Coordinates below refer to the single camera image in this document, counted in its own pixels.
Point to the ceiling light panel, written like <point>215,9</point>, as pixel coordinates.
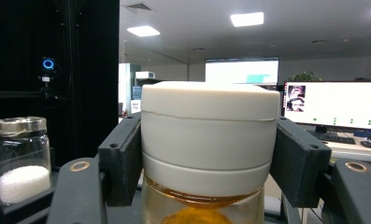
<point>143,31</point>
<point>247,19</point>

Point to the ceiling air vent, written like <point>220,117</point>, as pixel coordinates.
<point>138,7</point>

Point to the black keyboard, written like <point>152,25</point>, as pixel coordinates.
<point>332,137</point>

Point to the green plant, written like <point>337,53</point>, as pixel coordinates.
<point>304,76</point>

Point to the black curtain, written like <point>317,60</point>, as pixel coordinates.
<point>80,77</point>

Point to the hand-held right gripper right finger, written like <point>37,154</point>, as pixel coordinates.
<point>300,165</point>

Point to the black computer mouse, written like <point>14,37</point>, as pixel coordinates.
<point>367,144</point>

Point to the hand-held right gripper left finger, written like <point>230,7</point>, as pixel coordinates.
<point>119,161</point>

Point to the computer monitor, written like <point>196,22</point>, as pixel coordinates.
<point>332,104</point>

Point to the large wall screen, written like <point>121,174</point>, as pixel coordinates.
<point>240,70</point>

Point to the white office desk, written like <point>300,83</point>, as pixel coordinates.
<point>357,154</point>

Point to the amber jar with white lid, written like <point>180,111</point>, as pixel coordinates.
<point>209,137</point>

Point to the glass jar with silver lid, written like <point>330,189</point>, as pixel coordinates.
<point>21,161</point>

